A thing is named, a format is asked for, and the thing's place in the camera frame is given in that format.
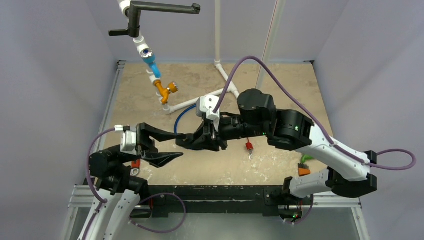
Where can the red handled adjustable wrench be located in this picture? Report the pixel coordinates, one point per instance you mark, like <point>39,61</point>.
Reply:
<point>135,167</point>

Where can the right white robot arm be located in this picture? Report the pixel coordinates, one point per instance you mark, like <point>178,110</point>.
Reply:
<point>347,172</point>

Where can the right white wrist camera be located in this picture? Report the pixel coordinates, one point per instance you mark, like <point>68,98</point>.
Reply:
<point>205,106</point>

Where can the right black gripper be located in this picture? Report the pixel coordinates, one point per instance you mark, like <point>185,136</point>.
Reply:
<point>212,133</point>

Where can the blue cable lock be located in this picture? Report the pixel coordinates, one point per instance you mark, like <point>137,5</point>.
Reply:
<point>175,126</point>

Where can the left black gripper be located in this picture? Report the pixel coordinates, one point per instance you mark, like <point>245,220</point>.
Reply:
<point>144,143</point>

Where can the green cylinder object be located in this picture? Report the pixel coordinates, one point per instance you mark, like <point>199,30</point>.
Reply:
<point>306,158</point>

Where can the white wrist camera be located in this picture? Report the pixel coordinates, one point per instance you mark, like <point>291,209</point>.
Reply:
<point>205,106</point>
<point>128,139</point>

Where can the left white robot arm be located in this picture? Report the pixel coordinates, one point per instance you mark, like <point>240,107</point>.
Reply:
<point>116,191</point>

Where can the blue valve fitting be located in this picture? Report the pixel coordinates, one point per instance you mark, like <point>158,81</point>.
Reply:
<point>149,58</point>

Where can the small silver key pair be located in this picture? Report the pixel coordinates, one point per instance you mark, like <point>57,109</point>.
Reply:
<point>250,154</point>

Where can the white PVC pipe frame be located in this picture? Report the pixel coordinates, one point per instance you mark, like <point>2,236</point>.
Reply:
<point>190,39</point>

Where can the orange brass valve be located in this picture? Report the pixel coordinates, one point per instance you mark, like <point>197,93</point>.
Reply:
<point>165,92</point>

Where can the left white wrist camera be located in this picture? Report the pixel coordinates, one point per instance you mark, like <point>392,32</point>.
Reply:
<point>128,139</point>

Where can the red cable padlock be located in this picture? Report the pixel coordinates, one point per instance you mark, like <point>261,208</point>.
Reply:
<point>249,145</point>

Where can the orange black tool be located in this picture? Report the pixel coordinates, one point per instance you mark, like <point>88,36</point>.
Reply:
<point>303,169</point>

